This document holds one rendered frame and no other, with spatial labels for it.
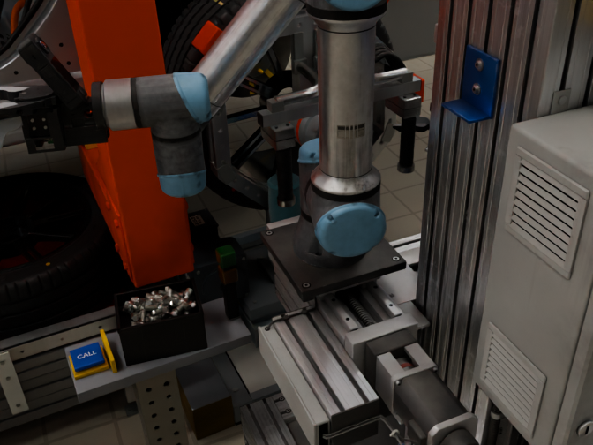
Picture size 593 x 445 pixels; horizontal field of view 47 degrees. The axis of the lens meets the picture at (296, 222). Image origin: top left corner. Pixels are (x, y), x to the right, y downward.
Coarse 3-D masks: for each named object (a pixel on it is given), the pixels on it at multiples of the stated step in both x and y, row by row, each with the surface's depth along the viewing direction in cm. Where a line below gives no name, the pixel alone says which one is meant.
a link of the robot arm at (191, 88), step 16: (144, 80) 99; (160, 80) 100; (176, 80) 99; (192, 80) 100; (144, 96) 98; (160, 96) 99; (176, 96) 99; (192, 96) 99; (208, 96) 100; (144, 112) 99; (160, 112) 99; (176, 112) 100; (192, 112) 100; (208, 112) 101; (160, 128) 101; (176, 128) 101; (192, 128) 103
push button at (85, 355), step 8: (88, 344) 166; (96, 344) 166; (72, 352) 164; (80, 352) 164; (88, 352) 164; (96, 352) 163; (72, 360) 162; (80, 360) 161; (88, 360) 161; (96, 360) 161; (104, 360) 162; (80, 368) 160
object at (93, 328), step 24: (96, 312) 190; (24, 336) 182; (48, 336) 182; (72, 336) 185; (96, 336) 189; (0, 360) 178; (24, 360) 182; (48, 360) 185; (0, 384) 182; (24, 408) 189
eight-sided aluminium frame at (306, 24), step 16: (304, 16) 166; (288, 32) 167; (304, 32) 169; (224, 112) 170; (384, 112) 192; (208, 128) 175; (224, 128) 172; (384, 128) 194; (208, 144) 178; (224, 144) 174; (384, 144) 197; (208, 160) 182; (224, 160) 178; (224, 176) 178; (240, 176) 181; (256, 192) 186
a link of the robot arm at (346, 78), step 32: (320, 0) 94; (352, 0) 91; (384, 0) 95; (320, 32) 99; (352, 32) 96; (320, 64) 101; (352, 64) 99; (320, 96) 104; (352, 96) 102; (320, 128) 107; (352, 128) 104; (320, 160) 111; (352, 160) 107; (320, 192) 111; (352, 192) 109; (320, 224) 112; (352, 224) 111; (384, 224) 112; (352, 256) 116
